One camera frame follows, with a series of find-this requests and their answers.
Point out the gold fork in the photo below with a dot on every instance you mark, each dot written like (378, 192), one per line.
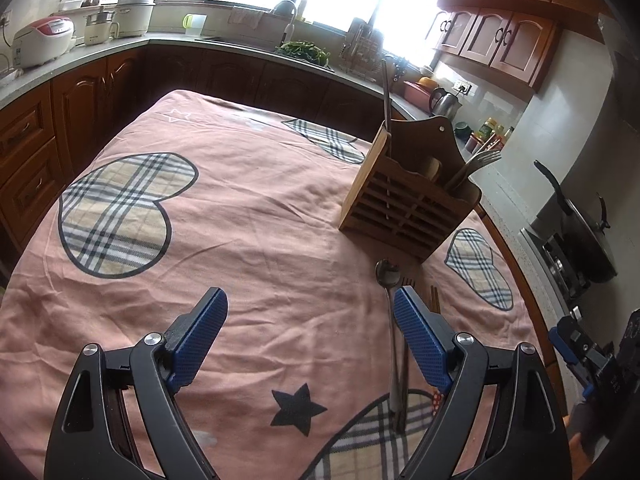
(467, 172)

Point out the condiment bottles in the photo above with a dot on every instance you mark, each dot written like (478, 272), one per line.
(492, 132)

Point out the knife block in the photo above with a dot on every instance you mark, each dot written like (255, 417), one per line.
(401, 70)

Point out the wooden cabinets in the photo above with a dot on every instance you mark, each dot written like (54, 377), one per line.
(500, 35)
(75, 110)

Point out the hanging dish towel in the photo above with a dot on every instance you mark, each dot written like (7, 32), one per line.
(246, 17)

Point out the wooden lower cabinets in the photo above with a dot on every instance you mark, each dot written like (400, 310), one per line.
(75, 110)

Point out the dish drying rack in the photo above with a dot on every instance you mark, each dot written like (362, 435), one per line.
(361, 47)

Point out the grey kitchen countertop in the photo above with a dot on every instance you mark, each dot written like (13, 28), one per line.
(505, 200)

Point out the silver fork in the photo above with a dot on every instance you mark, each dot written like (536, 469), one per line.
(482, 159)

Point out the pink and white rice cooker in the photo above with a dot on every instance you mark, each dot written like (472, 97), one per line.
(42, 42)

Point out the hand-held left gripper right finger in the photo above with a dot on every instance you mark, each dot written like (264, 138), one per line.
(422, 340)

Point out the small white electric pot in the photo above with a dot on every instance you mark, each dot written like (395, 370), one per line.
(100, 25)

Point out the red plastic basin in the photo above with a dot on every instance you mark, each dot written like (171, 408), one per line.
(417, 94)

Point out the gas stove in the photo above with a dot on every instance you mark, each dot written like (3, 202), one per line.
(555, 265)

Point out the green vegetables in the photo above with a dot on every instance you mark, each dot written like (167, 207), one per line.
(305, 52)

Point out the kitchen faucet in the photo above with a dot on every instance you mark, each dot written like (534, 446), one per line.
(287, 17)

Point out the range hood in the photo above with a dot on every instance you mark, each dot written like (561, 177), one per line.
(622, 70)

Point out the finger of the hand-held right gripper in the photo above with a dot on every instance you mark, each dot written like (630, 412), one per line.
(582, 325)
(567, 347)

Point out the wall socket strip with plugs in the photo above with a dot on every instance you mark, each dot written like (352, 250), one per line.
(5, 22)

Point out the wooden utensil holder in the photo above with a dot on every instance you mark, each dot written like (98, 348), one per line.
(405, 210)

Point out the large white rice cooker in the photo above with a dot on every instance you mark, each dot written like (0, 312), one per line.
(134, 15)

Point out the person's right hand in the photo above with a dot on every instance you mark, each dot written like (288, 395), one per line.
(577, 447)

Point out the wooden upper cabinets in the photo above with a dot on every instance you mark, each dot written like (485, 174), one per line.
(500, 35)

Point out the steel electric kettle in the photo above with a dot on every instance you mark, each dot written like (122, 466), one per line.
(445, 105)

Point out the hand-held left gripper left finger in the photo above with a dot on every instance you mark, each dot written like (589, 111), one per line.
(197, 340)

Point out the pink plaid-heart blanket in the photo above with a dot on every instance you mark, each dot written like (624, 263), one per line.
(240, 245)

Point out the green bowl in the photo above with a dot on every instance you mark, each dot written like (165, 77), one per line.
(462, 131)

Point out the white wall socket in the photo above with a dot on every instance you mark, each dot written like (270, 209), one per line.
(462, 87)

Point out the long steel spoon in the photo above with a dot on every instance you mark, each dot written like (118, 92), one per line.
(388, 275)

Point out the black wok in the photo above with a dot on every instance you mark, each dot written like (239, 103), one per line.
(587, 240)

